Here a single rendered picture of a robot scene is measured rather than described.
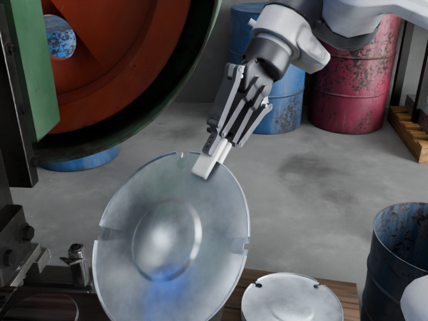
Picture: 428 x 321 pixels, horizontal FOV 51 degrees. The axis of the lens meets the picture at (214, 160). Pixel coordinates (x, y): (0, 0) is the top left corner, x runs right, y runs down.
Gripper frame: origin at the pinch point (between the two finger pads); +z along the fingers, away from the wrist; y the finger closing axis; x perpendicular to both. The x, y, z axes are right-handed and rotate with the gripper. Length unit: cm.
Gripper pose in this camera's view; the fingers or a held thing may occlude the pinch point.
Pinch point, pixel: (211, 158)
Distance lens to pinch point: 69.9
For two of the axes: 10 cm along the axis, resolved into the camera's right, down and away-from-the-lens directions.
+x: 7.2, 3.1, -6.2
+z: -4.8, 8.7, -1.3
